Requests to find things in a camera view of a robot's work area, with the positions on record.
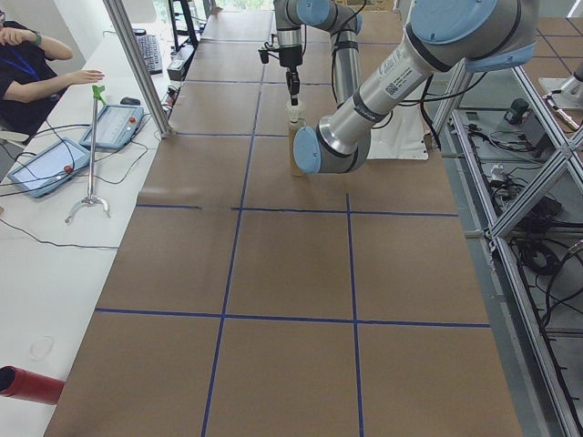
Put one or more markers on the person's right forearm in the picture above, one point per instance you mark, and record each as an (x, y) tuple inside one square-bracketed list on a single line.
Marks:
[(45, 86)]

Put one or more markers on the white feather shuttlecock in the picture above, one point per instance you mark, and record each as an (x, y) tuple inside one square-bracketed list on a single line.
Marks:
[(293, 114)]

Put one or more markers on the dark equipment box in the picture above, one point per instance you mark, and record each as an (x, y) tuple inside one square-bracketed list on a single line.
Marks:
[(180, 66)]

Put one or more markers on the white square base plate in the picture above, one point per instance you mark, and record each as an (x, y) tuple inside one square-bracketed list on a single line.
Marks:
[(401, 141), (553, 88)]

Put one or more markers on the red cylindrical tube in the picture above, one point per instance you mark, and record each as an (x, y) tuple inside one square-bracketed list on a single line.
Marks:
[(32, 387)]

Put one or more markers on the person in black shirt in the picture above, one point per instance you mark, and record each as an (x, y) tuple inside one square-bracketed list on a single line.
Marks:
[(18, 111)]

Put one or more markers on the aluminium profile post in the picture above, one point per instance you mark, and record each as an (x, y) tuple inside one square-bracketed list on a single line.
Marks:
[(136, 68)]

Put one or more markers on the clear plastic lid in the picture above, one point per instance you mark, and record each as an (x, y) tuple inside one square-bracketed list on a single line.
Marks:
[(31, 348)]

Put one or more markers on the black metal stand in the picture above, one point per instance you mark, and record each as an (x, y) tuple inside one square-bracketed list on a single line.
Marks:
[(182, 23)]

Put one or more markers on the tan cylindrical object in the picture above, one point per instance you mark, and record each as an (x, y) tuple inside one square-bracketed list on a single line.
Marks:
[(565, 113)]

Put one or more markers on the person's left hand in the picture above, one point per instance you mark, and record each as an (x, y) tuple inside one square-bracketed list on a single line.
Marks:
[(16, 37)]

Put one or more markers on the black keyboard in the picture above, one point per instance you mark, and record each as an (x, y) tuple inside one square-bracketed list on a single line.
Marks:
[(148, 52)]

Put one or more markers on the V-shaped aluminium frame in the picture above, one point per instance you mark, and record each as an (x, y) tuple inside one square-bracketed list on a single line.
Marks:
[(533, 191)]

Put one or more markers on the white power adapter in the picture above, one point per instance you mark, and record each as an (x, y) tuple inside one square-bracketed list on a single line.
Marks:
[(498, 173)]

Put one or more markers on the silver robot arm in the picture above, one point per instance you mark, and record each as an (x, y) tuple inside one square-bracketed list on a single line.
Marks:
[(573, 82), (382, 95)]

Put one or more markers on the person's right hand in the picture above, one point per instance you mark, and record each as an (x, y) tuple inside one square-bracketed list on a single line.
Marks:
[(88, 76)]

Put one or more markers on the blue-grey teach pendant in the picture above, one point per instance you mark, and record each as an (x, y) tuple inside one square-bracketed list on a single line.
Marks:
[(114, 125), (50, 166)]

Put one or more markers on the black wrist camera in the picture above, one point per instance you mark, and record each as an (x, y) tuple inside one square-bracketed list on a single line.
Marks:
[(265, 54)]

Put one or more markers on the brown cardboard shuttlecock tube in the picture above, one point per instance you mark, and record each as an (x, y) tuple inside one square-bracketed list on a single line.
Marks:
[(291, 145)]

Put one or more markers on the black computer mouse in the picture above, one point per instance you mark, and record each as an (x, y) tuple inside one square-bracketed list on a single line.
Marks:
[(130, 100)]

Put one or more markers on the dark green device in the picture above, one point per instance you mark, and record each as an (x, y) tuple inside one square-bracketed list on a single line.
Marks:
[(517, 109)]

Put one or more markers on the green wristwatch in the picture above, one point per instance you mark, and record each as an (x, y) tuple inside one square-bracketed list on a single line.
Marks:
[(38, 39)]

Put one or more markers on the person's left forearm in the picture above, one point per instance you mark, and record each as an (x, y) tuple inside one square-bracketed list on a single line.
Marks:
[(54, 47)]

